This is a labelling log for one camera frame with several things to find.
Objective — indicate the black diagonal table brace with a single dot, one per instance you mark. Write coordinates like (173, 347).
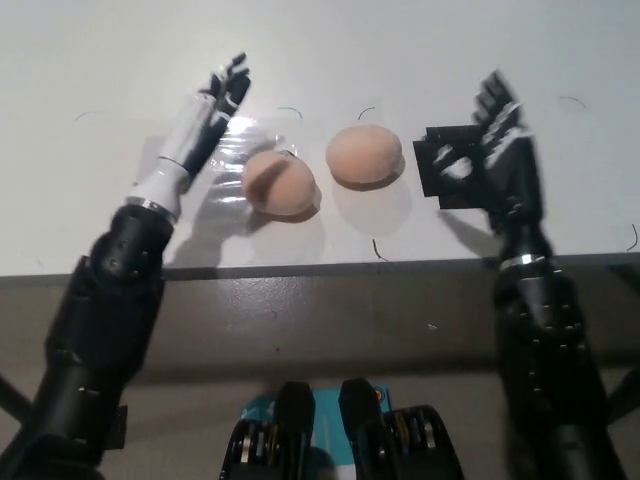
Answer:
(625, 392)

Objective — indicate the black tape patch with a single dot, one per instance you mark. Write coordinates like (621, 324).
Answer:
(435, 192)

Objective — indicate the black teal robot torso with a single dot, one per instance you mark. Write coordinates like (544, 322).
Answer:
(410, 445)

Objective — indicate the peach dumpling toy with crease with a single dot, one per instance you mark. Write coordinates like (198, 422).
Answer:
(280, 185)

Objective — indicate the clear tape patch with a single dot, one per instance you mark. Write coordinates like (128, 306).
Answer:
(237, 137)

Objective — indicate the peach dumpling toy smiling face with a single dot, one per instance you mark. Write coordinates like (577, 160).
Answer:
(362, 155)

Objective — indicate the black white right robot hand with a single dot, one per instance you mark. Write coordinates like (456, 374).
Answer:
(515, 170)

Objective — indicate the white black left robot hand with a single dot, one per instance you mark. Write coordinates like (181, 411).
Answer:
(192, 130)

